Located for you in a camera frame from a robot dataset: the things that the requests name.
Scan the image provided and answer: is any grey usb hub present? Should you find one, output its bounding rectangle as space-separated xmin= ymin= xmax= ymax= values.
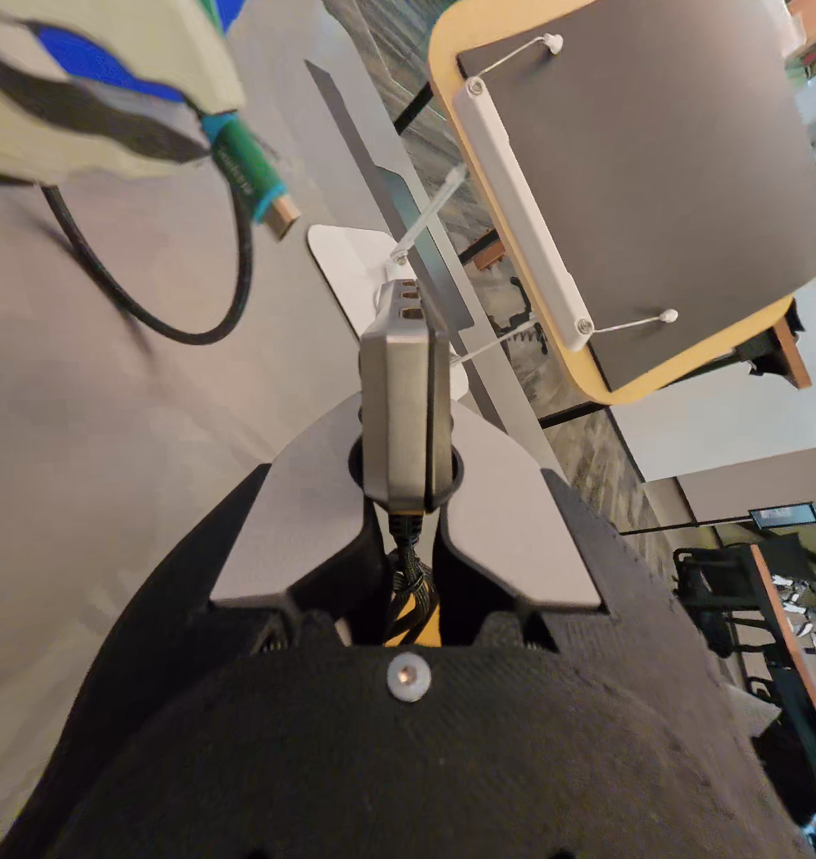
xmin=358 ymin=277 xmax=457 ymax=516

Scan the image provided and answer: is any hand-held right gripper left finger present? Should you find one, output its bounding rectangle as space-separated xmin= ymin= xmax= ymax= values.
xmin=209 ymin=391 xmax=392 ymax=608

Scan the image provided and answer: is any white flat plate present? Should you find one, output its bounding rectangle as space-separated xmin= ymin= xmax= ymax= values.
xmin=306 ymin=225 xmax=470 ymax=398

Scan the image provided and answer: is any white bracket with wire hooks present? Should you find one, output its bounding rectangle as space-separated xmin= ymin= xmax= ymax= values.
xmin=381 ymin=164 xmax=539 ymax=366
xmin=453 ymin=34 xmax=679 ymax=351

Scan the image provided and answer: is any wooden beam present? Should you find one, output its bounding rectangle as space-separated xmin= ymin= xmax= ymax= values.
xmin=737 ymin=298 xmax=815 ymax=391

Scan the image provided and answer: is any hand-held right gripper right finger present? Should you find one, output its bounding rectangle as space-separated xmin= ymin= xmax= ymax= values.
xmin=435 ymin=401 xmax=603 ymax=613

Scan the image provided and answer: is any black braided hub cable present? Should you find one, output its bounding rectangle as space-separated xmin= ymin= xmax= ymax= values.
xmin=384 ymin=511 xmax=442 ymax=646

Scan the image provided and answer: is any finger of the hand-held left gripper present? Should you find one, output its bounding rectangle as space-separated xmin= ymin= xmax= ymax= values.
xmin=0 ymin=0 xmax=248 ymax=116
xmin=0 ymin=47 xmax=210 ymax=185

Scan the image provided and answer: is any green plug braided cable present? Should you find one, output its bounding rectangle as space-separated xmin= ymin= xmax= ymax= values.
xmin=0 ymin=111 xmax=303 ymax=346

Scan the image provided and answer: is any grey metal panel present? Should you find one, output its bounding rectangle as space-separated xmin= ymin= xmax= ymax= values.
xmin=305 ymin=59 xmax=570 ymax=481

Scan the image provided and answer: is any wooden board with grey pad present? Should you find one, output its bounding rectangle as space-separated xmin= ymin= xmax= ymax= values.
xmin=428 ymin=0 xmax=815 ymax=407

